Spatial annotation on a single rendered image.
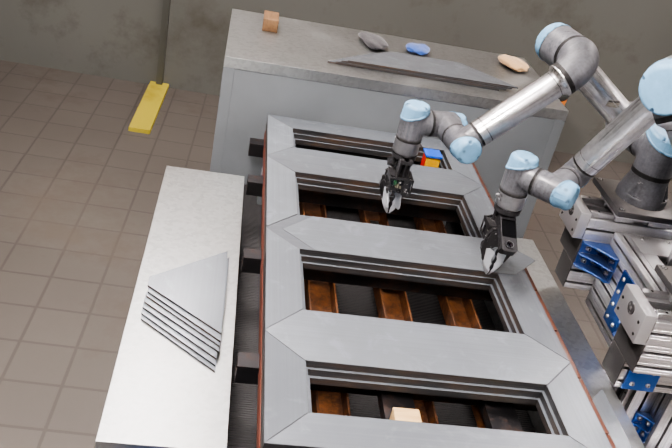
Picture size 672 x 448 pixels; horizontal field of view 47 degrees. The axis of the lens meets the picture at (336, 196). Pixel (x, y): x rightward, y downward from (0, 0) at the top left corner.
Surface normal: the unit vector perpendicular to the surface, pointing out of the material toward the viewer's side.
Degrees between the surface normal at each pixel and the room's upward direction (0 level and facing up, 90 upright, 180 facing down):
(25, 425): 0
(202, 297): 0
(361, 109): 90
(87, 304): 0
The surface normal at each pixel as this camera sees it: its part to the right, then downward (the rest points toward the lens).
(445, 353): 0.19, -0.86
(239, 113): 0.07, 0.49
